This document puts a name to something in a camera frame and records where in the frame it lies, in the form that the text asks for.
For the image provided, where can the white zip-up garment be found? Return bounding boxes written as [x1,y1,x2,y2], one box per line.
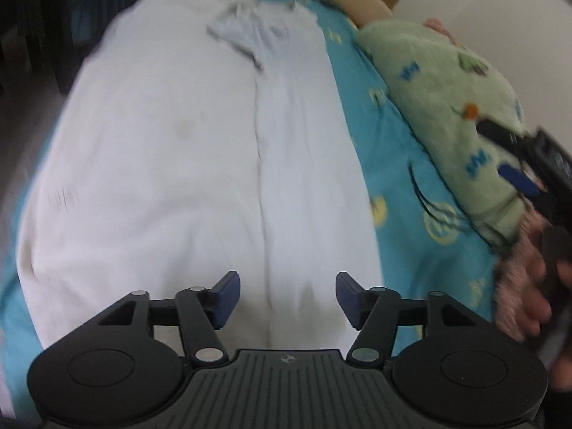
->
[16,0,382,351]

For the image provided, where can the person's right hand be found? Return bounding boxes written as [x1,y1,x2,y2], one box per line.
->
[513,223,572,391]

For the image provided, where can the turquoise patterned bed sheet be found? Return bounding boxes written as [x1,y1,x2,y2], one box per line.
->
[1,0,497,424]

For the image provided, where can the light green fleece blanket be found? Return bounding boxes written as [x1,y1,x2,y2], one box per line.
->
[355,19,527,249]

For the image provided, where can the blue covered chair left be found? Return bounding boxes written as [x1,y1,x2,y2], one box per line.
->
[1,0,138,95]

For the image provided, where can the black cable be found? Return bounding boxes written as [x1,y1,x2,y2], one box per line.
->
[408,162,475,237]

